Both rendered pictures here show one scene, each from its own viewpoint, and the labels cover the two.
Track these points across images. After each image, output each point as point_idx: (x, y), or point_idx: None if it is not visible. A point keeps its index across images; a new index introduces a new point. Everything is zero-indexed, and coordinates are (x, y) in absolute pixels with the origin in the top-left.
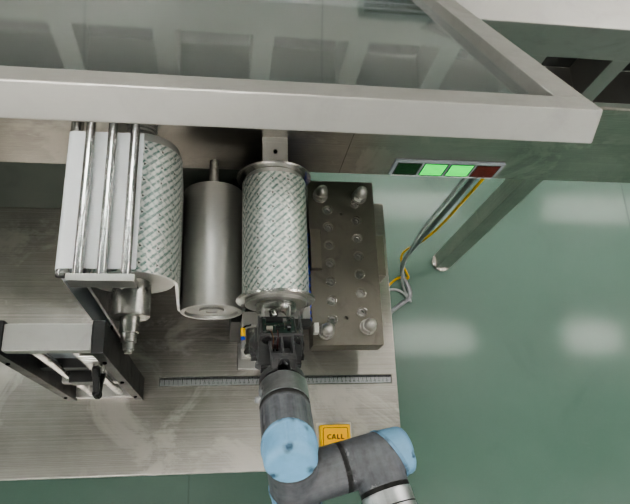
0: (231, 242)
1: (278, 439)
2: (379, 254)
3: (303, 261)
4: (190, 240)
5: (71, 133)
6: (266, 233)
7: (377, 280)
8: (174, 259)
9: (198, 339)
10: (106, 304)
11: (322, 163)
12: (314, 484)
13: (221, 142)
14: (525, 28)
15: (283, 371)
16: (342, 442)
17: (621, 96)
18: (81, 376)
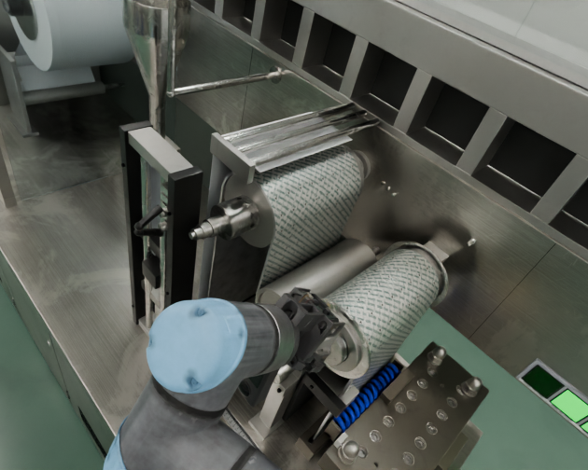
0: (340, 283)
1: (200, 300)
2: (453, 449)
3: (386, 326)
4: (313, 259)
5: (309, 112)
6: (374, 279)
7: (433, 465)
8: (291, 216)
9: None
10: (219, 253)
11: (460, 313)
12: (176, 442)
13: (394, 228)
14: None
15: (282, 311)
16: (259, 451)
17: None
18: (152, 266)
